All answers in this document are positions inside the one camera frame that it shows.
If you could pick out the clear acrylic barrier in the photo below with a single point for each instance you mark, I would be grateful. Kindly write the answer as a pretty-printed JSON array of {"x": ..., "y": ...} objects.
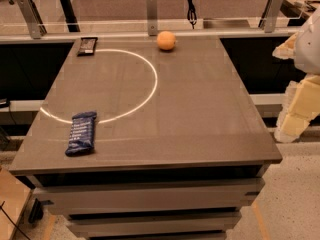
[{"x": 223, "y": 26}]

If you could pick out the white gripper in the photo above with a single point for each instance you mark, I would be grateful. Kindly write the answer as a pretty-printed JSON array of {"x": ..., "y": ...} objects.
[{"x": 308, "y": 49}]

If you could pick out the wooden box at left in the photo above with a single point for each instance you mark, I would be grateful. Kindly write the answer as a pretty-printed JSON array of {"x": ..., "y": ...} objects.
[{"x": 13, "y": 199}]

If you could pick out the blue rxbar blueberry bar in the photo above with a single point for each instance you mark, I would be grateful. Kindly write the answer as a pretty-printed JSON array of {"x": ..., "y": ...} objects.
[{"x": 81, "y": 138}]

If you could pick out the grey drawer cabinet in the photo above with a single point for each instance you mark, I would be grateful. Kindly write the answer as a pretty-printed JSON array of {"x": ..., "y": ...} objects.
[{"x": 179, "y": 146}]

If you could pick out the metal bracket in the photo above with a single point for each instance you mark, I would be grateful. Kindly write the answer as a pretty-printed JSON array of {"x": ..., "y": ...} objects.
[
  {"x": 269, "y": 18},
  {"x": 32, "y": 18},
  {"x": 152, "y": 25}
]

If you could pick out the middle metal bracket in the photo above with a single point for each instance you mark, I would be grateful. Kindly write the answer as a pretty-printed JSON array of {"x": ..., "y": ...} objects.
[{"x": 152, "y": 25}]

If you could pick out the black snack bar wrapper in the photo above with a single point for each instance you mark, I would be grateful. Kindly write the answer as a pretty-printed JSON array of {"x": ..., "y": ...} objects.
[{"x": 87, "y": 46}]

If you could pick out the right metal bracket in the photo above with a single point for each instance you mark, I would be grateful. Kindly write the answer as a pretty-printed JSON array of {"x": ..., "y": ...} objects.
[{"x": 269, "y": 18}]

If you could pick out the left metal bracket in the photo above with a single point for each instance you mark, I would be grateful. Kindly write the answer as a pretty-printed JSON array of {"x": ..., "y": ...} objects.
[{"x": 32, "y": 18}]

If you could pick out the orange fruit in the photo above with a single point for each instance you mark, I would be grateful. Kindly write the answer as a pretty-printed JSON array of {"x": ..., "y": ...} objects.
[{"x": 166, "y": 40}]

